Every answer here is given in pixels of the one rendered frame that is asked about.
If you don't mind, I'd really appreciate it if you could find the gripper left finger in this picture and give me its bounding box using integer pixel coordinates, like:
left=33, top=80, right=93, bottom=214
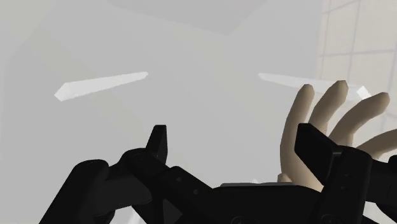
left=38, top=124, right=215, bottom=224

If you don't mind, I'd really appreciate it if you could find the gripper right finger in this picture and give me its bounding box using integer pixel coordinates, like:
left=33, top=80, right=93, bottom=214
left=293, top=122, right=397, bottom=224

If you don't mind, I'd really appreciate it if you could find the beige hand-shaped figure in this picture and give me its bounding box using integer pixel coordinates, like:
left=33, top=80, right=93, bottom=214
left=277, top=80, right=397, bottom=193

